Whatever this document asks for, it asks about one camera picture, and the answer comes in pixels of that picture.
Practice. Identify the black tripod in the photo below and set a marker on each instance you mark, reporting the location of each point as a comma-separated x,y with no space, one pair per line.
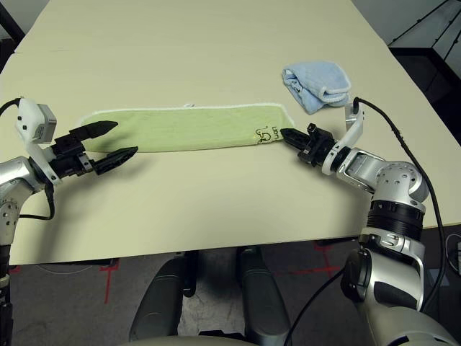
417,22

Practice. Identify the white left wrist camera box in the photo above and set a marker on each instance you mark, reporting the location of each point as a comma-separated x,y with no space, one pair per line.
27,115

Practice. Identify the black vertical post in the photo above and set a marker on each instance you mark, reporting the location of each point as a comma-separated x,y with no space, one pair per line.
190,274

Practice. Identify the side table with black frame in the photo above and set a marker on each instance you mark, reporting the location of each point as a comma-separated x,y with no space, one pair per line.
12,23

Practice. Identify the red tape cross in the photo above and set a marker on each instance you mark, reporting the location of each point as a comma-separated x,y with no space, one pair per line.
327,268

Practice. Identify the grey robot right leg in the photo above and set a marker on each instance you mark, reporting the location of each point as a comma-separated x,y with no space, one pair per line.
263,295

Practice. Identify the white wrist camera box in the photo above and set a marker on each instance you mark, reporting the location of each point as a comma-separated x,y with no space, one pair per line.
27,115
354,133

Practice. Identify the grey robot leg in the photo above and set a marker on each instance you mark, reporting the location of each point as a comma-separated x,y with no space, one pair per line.
263,295
158,299

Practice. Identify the grey robot left leg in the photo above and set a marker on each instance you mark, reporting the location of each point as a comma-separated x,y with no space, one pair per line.
158,299

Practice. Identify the beige robot torso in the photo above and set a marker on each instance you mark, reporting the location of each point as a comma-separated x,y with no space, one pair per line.
187,341

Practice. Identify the black low cabinet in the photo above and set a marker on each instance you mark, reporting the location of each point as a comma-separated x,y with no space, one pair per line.
425,72

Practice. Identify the folded light blue towel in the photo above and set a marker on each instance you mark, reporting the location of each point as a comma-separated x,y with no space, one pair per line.
317,79

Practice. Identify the green towel with white trim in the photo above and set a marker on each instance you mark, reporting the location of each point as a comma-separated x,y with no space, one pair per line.
180,126

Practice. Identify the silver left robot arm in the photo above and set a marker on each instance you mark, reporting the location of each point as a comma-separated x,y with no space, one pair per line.
14,173

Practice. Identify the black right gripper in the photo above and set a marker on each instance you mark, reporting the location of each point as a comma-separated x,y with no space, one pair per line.
318,149

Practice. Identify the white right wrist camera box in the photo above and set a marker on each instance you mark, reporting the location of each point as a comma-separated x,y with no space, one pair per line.
354,133

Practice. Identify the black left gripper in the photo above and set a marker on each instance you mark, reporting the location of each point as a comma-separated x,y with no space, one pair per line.
66,158

